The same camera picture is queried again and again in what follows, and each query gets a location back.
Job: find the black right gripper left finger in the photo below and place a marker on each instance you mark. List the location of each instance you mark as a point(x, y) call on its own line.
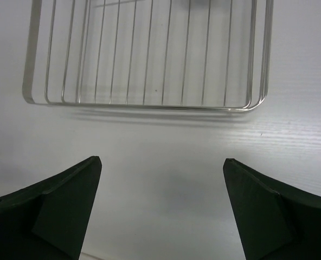
point(49, 219)

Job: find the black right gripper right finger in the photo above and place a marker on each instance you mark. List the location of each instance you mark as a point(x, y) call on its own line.
point(274, 220)

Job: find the metal wire dish rack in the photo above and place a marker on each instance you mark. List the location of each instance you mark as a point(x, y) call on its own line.
point(208, 56)

